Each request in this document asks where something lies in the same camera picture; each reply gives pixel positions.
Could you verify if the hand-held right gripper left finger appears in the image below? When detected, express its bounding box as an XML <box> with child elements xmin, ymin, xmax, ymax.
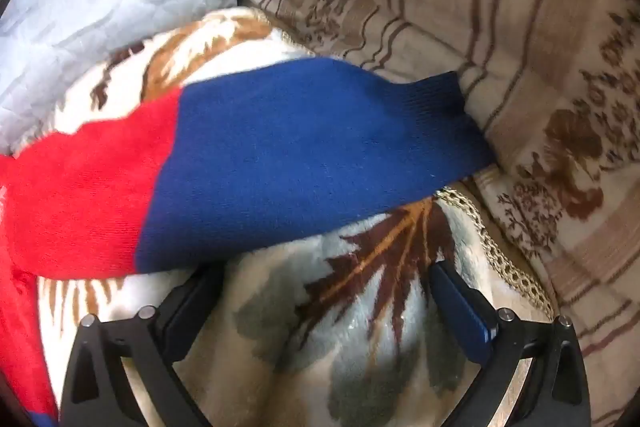
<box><xmin>59</xmin><ymin>264</ymin><xmax>226</xmax><ymax>427</ymax></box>

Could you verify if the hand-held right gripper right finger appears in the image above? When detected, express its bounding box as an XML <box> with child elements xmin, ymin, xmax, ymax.
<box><xmin>429</xmin><ymin>259</ymin><xmax>593</xmax><ymax>427</ymax></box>

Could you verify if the red and blue sweater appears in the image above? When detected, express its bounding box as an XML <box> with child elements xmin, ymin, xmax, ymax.
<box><xmin>0</xmin><ymin>57</ymin><xmax>496</xmax><ymax>427</ymax></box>

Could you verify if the leaf print fleece blanket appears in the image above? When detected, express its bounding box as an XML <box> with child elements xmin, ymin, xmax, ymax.
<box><xmin>35</xmin><ymin>7</ymin><xmax>556</xmax><ymax>427</ymax></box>

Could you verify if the beige striped floral cushion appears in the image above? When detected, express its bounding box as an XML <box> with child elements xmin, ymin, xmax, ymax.
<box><xmin>225</xmin><ymin>0</ymin><xmax>640</xmax><ymax>427</ymax></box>

